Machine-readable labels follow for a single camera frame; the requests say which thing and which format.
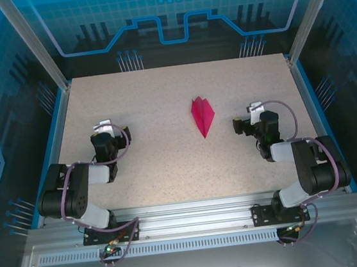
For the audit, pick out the pink paper sheet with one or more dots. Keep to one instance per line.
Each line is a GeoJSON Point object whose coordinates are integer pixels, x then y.
{"type": "Point", "coordinates": [202, 114]}

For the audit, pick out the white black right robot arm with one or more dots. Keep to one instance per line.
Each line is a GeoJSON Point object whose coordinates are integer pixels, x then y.
{"type": "Point", "coordinates": [289, 196]}

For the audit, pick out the blue table edge strip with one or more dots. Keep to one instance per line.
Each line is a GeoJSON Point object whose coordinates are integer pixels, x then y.
{"type": "Point", "coordinates": [310, 92]}
{"type": "Point", "coordinates": [56, 121]}

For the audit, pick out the dark printed panel with gear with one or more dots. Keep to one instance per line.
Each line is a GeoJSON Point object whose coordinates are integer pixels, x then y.
{"type": "Point", "coordinates": [87, 8]}

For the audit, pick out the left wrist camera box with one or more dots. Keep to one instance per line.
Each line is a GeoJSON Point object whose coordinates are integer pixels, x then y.
{"type": "Point", "coordinates": [103, 126]}

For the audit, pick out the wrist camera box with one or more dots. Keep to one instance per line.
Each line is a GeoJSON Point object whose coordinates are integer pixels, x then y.
{"type": "Point", "coordinates": [255, 112]}
{"type": "Point", "coordinates": [103, 126]}

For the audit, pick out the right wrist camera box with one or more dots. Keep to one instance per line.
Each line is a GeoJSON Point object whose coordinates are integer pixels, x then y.
{"type": "Point", "coordinates": [255, 112]}

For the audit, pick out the aluminium side rail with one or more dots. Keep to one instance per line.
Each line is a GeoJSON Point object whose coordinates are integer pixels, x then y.
{"type": "Point", "coordinates": [304, 93]}
{"type": "Point", "coordinates": [61, 121]}

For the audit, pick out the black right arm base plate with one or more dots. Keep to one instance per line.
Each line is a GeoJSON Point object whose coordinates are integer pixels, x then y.
{"type": "Point", "coordinates": [260, 216]}

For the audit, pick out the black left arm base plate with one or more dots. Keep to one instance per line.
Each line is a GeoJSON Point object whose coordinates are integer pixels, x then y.
{"type": "Point", "coordinates": [128, 232]}

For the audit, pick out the wide aluminium base rail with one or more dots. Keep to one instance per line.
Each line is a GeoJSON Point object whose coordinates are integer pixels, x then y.
{"type": "Point", "coordinates": [194, 215]}

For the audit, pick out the aluminium frame post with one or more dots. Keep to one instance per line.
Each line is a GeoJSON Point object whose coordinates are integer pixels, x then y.
{"type": "Point", "coordinates": [37, 43]}
{"type": "Point", "coordinates": [311, 12]}

